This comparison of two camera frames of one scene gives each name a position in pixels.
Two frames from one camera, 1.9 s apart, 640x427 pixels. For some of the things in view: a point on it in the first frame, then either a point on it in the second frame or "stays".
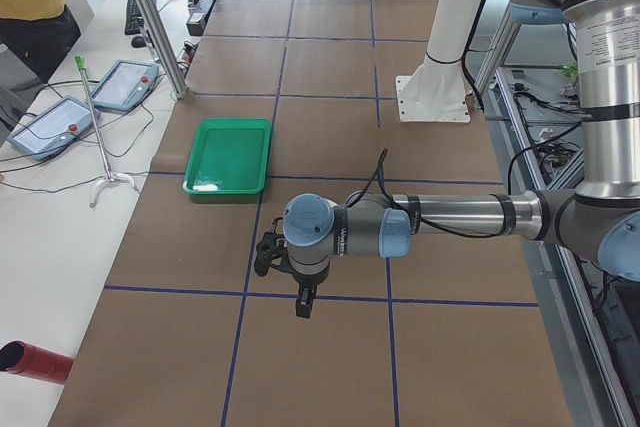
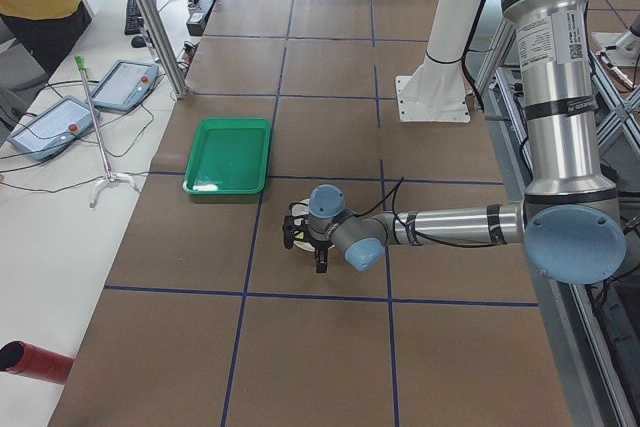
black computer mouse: x=138 y=41 stays
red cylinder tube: x=29 y=360 stays
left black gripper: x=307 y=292 -> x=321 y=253
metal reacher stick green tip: x=80 y=62 stays
